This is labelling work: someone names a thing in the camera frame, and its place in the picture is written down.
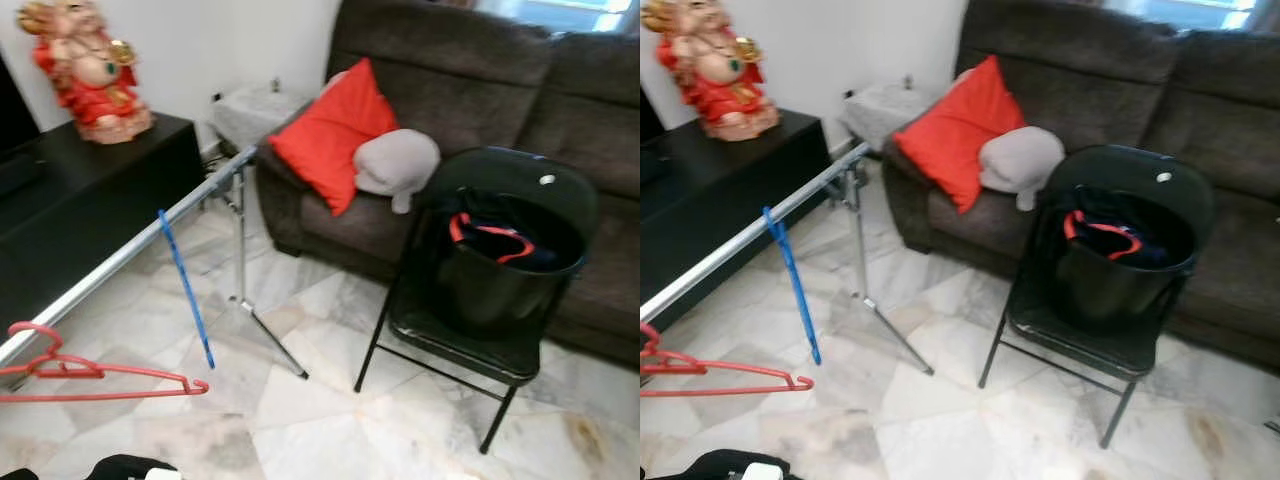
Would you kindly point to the red plastic clothes hanger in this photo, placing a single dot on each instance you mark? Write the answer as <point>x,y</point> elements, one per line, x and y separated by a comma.
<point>70,368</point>
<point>672,362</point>

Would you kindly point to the navy jacket red collar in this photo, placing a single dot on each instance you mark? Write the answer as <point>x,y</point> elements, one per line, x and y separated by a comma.
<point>1115,232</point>
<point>505,235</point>

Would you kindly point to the blue plastic clothes hanger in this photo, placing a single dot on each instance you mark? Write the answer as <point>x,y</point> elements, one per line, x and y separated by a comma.
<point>793,290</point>
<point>186,290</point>

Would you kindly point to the silver metal clothes rack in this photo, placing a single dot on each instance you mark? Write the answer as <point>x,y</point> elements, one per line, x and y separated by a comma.
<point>720,250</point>
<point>120,256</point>

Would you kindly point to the black television console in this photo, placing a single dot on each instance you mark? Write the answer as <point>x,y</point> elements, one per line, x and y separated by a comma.
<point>720,200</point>
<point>90,200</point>

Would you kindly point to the black folding chair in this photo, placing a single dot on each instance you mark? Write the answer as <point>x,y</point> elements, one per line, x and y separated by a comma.
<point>1090,345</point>
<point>470,350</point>

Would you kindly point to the black plastic bucket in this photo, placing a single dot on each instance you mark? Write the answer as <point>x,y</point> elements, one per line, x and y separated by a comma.
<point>490,295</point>
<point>1110,290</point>

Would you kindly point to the grey marble side table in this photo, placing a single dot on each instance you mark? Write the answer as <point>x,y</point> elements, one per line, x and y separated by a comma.
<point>255,110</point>
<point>885,108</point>

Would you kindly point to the red cushion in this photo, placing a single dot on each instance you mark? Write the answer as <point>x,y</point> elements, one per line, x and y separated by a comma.
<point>335,140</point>
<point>955,135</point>

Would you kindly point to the grey cushion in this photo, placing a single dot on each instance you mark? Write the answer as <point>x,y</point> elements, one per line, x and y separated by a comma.
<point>1020,158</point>
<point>395,160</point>

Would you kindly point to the dark brown fabric sofa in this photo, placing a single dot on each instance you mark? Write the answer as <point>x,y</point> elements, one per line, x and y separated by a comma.
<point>1080,80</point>
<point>450,80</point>

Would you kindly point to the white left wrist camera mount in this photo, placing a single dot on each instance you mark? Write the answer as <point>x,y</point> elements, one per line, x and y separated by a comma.
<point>165,475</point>
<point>762,473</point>

